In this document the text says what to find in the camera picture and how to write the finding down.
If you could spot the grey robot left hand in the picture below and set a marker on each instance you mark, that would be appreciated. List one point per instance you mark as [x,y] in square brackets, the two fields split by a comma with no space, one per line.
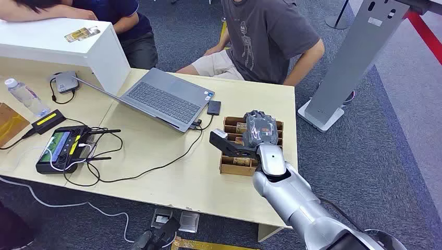
[141,241]

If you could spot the person's right hand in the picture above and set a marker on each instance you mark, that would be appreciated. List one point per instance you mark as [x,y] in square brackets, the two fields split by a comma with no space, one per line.
[214,51]

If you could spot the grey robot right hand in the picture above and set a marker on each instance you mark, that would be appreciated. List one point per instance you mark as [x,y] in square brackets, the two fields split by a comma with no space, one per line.
[259,129]

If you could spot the hotel key card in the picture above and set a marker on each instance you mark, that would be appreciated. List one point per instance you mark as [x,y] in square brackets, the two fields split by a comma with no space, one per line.
[239,140]
[241,128]
[241,161]

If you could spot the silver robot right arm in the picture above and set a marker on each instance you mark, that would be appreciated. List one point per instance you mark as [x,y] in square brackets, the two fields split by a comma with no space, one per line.
[293,200]

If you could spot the wooden card organizer box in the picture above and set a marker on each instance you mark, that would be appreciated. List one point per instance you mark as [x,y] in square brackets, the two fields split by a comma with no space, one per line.
[238,169]

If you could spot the person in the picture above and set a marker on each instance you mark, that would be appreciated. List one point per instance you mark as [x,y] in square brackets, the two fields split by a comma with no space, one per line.
[266,38]
[134,34]

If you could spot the key card with clear sleeve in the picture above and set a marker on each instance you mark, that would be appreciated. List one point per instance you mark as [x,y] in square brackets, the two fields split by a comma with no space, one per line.
[81,34]

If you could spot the yellow chair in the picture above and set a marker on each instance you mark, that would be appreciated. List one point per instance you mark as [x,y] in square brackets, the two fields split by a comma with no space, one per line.
[223,34]

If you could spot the floor outlet box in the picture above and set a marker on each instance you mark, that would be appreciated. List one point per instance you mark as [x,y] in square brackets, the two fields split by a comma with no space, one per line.
[189,222]
[161,218]

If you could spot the small black box device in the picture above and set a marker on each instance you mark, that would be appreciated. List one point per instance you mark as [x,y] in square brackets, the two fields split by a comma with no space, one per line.
[213,107]

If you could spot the yellow floor tape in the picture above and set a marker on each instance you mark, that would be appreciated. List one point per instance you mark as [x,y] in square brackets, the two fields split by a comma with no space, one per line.
[207,245]

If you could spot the grey laptop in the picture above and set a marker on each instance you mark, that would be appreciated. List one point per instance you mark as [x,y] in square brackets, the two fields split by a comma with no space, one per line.
[165,100]

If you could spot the desk leg panel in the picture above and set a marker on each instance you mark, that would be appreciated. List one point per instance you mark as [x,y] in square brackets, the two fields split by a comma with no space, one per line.
[267,234]

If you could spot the grey kiosk stand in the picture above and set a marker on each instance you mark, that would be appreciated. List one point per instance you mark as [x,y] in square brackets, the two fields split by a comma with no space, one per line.
[352,58]

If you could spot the black remote controller with screen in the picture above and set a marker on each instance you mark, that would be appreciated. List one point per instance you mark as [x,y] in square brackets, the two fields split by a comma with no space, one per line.
[45,167]

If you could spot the black stanchion base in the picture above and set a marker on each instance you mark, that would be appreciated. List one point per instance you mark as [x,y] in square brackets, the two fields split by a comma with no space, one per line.
[336,21]

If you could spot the grey square adapter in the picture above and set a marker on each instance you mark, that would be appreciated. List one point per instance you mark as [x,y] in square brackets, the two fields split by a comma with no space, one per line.
[66,82]

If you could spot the black power bank yellow label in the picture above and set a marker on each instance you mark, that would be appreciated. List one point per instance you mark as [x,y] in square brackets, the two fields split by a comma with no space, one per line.
[48,120]

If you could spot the white desk riser shelf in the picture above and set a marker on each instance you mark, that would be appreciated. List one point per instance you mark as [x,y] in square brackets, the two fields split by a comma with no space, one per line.
[45,41]

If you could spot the clear plastic water bottle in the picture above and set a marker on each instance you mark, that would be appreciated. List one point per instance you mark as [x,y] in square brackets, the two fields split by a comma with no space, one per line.
[26,96]

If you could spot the red barrier strip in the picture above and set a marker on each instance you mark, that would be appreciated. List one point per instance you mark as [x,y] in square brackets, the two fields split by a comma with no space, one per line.
[426,34]

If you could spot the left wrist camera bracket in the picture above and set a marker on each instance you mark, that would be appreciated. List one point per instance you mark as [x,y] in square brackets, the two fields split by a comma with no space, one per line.
[167,229]

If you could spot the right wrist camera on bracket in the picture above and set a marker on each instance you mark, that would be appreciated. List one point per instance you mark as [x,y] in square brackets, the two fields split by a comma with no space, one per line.
[228,146]

